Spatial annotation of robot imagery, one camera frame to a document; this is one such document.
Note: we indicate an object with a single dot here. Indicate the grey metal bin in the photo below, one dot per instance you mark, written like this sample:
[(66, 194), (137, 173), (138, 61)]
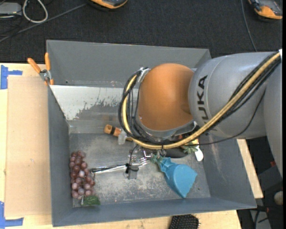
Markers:
[(90, 63)]

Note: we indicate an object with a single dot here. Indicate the purple toy grape bunch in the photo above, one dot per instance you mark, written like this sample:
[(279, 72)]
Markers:
[(79, 175)]

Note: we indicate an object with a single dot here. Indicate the black bristle brush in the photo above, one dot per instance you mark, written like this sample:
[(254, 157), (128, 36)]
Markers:
[(184, 222)]

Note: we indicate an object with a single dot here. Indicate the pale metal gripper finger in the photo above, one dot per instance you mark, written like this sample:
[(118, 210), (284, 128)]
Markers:
[(133, 174), (109, 169)]

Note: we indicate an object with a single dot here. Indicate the brown cardboard board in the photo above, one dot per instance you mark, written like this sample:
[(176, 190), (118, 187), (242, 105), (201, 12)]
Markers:
[(26, 139)]

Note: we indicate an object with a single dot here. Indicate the blue plastic scoop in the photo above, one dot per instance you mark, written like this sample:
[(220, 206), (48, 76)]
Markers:
[(180, 178)]

